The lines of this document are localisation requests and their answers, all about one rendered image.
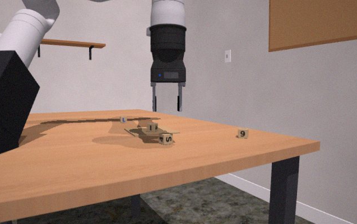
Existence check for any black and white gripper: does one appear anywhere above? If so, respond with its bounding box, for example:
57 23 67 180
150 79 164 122
146 0 187 112

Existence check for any beige letter block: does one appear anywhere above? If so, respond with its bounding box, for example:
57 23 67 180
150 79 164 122
159 132 173 145
120 116 127 123
238 128 248 138
147 123 158 132

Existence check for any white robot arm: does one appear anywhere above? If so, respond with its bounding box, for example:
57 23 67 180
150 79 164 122
0 0 60 68

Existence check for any tan square mat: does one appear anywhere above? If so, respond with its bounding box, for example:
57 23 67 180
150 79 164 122
124 126 180 137

